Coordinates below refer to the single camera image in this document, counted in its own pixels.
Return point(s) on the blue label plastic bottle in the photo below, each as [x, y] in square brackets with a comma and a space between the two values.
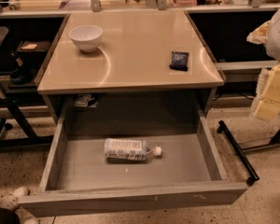
[130, 150]

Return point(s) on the black wheeled stand leg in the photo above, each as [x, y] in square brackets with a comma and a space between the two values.
[242, 148]

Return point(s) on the grey side shelf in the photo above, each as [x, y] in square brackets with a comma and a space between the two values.
[244, 71]

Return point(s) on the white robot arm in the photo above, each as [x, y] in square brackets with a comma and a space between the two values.
[268, 34]

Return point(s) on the dark blue snack packet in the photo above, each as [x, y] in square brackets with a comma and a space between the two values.
[179, 61]

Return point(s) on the white ceramic bowl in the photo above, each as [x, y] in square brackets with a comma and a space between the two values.
[86, 38]

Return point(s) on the white tag under counter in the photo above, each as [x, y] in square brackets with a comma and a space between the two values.
[82, 100]

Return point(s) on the beige top counter cabinet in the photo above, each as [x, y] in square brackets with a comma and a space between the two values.
[134, 55]

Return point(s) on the white shoe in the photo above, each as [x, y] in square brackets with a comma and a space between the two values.
[11, 202]

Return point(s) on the grey open top drawer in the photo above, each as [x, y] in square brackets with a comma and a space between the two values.
[78, 179]

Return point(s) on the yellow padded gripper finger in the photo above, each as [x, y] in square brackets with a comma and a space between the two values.
[266, 105]

